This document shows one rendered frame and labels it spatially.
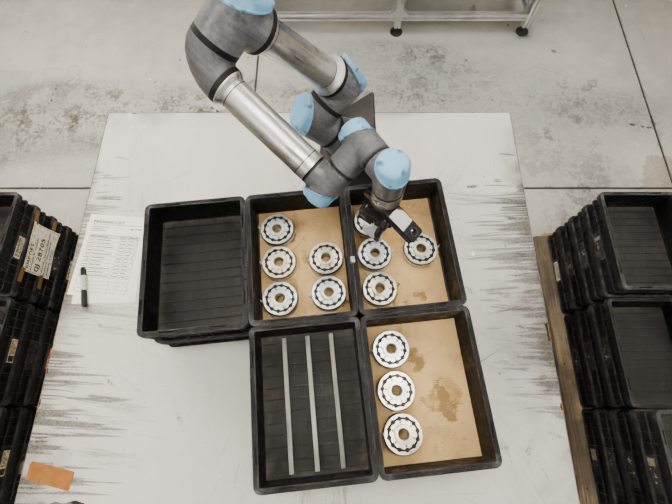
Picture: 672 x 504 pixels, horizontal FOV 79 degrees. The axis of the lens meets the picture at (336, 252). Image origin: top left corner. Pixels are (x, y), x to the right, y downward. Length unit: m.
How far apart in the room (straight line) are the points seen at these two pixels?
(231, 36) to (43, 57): 2.58
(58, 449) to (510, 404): 1.35
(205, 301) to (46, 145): 1.93
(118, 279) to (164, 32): 2.08
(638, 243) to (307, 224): 1.36
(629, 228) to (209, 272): 1.65
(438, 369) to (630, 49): 2.74
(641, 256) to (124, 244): 1.97
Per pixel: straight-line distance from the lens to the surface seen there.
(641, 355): 2.04
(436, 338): 1.24
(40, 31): 3.66
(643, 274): 2.01
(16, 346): 2.09
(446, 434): 1.23
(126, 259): 1.58
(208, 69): 1.00
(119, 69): 3.17
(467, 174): 1.62
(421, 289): 1.27
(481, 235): 1.52
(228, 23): 0.98
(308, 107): 1.28
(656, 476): 1.85
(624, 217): 2.07
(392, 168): 0.86
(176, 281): 1.34
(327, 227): 1.31
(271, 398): 1.21
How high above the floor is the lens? 2.03
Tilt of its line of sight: 70 degrees down
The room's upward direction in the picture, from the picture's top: 1 degrees counter-clockwise
